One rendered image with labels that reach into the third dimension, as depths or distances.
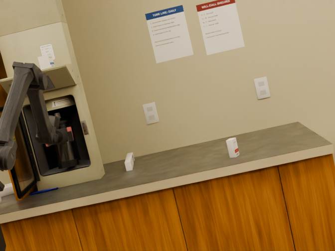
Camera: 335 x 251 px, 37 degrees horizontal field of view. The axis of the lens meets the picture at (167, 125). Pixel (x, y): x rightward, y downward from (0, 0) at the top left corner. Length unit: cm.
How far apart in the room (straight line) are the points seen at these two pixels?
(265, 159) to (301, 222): 32
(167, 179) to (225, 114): 80
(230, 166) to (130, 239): 54
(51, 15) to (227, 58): 97
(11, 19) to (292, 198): 151
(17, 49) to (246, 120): 126
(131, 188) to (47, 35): 84
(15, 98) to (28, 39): 70
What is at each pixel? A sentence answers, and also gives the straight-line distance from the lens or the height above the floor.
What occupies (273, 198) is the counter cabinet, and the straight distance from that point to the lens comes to 216.
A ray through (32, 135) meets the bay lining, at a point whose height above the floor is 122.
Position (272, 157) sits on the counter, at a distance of 209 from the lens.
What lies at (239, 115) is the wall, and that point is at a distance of 278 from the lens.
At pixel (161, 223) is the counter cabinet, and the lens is 218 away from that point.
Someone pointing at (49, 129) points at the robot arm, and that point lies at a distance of 216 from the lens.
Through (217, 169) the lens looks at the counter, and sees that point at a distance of 208.
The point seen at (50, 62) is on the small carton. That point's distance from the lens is 234.
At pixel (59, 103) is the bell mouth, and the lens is 245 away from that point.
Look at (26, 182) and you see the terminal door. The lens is 235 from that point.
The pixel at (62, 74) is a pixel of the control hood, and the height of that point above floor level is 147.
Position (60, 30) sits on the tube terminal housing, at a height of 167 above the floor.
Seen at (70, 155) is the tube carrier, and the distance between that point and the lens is 244.
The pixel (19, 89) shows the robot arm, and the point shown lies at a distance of 182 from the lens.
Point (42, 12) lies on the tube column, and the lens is 244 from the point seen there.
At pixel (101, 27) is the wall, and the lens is 281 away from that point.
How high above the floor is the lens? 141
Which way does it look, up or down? 7 degrees down
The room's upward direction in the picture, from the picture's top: 13 degrees counter-clockwise
